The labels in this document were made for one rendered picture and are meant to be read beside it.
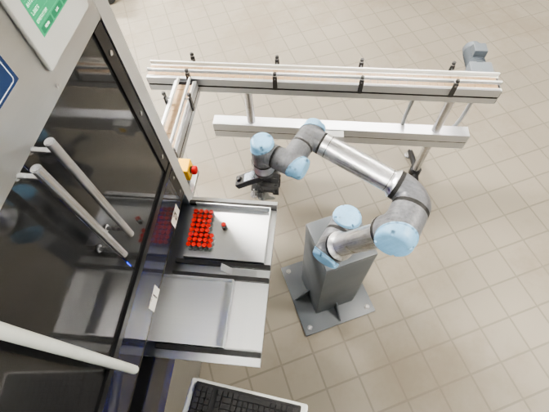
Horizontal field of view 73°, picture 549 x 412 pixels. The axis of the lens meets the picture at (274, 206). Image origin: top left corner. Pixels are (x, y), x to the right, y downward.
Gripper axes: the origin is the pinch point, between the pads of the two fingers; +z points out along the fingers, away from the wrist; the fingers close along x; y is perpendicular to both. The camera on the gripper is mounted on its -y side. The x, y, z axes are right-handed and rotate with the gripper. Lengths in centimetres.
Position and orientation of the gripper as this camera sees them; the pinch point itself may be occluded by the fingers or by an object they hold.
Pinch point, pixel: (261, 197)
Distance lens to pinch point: 145.5
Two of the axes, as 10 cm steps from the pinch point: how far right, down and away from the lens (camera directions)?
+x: 1.0, -8.7, 4.9
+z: 0.4, 4.9, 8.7
